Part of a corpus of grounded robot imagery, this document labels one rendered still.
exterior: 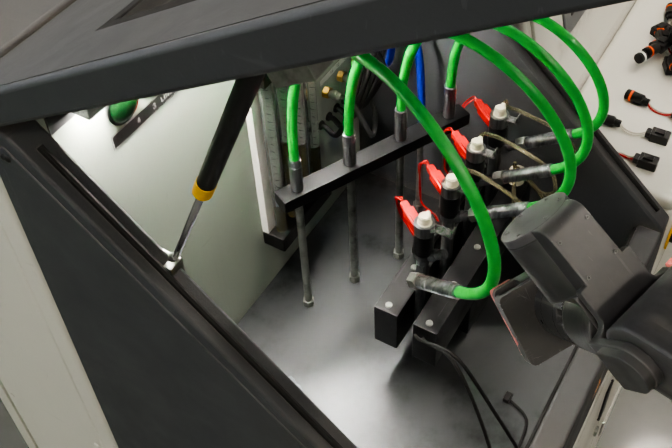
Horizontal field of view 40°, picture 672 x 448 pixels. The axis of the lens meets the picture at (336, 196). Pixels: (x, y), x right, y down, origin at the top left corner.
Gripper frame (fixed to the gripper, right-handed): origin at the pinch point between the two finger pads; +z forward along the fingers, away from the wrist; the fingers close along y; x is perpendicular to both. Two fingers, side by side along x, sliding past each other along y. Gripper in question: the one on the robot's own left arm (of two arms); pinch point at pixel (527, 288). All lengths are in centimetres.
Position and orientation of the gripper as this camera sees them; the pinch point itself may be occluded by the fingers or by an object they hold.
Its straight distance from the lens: 86.3
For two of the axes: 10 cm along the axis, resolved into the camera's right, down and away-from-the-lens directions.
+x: 4.7, 8.8, 1.0
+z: -1.5, -0.3, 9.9
